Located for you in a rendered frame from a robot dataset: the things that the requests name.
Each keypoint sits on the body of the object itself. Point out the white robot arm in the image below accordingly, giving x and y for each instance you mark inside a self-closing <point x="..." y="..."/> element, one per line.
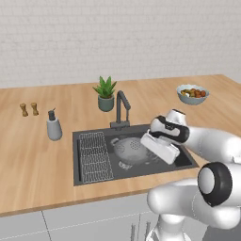
<point x="207" y="144"/>

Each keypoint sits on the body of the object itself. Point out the dark grey sink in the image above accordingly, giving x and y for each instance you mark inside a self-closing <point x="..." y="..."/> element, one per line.
<point x="131" y="153"/>

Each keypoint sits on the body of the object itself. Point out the green potted plant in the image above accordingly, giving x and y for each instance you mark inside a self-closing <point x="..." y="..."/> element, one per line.
<point x="106" y="92"/>

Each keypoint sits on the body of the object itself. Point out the grey soap dispenser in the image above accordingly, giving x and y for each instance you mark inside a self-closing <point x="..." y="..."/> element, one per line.
<point x="54" y="127"/>

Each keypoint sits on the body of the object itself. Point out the grey cabinet door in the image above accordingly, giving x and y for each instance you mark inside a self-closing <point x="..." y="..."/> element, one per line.
<point x="22" y="227"/>
<point x="100" y="219"/>

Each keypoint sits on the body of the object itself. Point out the dark grey faucet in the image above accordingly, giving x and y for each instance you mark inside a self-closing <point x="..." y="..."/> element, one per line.
<point x="121" y="109"/>

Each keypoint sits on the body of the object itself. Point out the bowl of fruit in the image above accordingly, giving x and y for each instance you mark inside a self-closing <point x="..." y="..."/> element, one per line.
<point x="192" y="93"/>

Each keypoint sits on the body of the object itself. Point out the grey metal colander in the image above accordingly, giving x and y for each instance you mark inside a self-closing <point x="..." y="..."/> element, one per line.
<point x="131" y="150"/>

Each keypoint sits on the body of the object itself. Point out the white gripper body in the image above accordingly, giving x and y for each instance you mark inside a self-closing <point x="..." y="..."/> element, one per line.
<point x="160" y="148"/>

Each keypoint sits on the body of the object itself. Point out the wooden shaker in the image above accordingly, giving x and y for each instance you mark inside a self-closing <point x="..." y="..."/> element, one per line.
<point x="35" y="108"/>
<point x="24" y="109"/>

